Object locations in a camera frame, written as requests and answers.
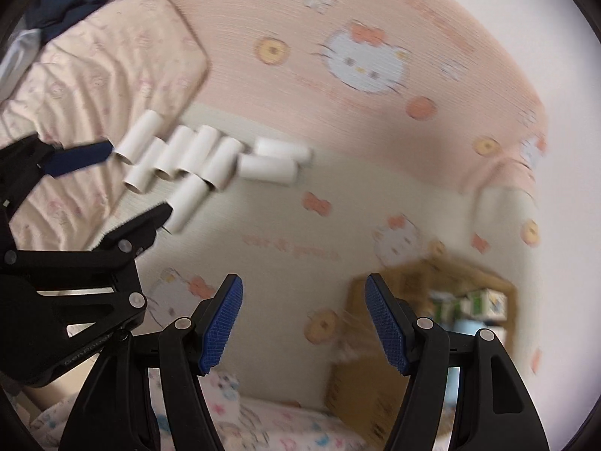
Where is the brown cardboard box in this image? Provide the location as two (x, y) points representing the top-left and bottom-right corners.
(326, 258), (519, 451)

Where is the pink cartoon cat mat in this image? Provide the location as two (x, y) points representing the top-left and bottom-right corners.
(108, 0), (550, 405)

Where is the green white carton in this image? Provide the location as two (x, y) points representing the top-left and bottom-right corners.
(465, 289), (508, 322)
(429, 291), (465, 326)

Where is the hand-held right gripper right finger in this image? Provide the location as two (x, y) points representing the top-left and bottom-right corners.
(365, 273), (550, 451)

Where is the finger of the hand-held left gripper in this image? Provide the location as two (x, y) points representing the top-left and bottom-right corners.
(0, 202), (174, 334)
(0, 134), (115, 186)

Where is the pink printed pillow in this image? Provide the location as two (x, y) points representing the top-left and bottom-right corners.
(0, 0), (210, 250)

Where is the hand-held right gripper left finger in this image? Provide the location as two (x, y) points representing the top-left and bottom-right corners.
(59, 273), (245, 451)

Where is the pile of white tubes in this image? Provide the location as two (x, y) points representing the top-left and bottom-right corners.
(114, 109), (313, 236)

